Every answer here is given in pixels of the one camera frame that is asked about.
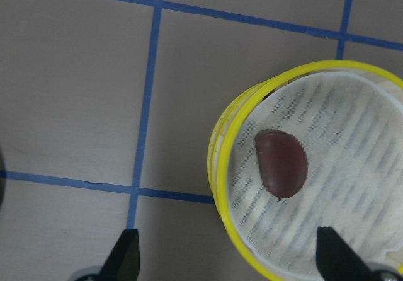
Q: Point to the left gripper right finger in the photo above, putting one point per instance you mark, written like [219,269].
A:
[335,260]

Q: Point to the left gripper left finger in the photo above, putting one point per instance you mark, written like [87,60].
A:
[123,262]

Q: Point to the dark red bun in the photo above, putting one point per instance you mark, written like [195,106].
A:
[282,161]

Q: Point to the white cloth liner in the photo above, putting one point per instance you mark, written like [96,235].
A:
[346,167]

